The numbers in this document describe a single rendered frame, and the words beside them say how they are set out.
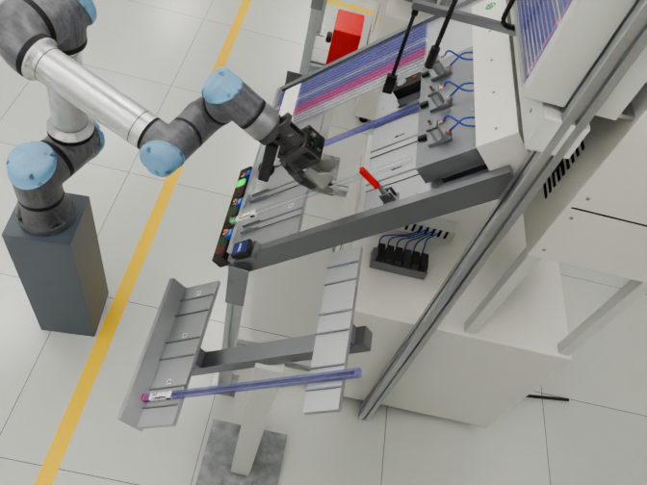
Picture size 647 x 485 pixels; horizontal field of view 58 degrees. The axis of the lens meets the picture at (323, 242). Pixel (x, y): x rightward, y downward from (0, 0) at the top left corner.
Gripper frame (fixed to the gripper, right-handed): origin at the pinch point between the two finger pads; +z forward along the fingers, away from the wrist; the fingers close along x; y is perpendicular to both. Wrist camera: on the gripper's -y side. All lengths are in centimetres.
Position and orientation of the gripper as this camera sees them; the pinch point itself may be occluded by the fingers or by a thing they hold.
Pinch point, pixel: (326, 187)
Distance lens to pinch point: 132.9
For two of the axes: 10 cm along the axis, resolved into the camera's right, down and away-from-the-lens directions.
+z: 6.8, 5.2, 5.1
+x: 1.4, -7.8, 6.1
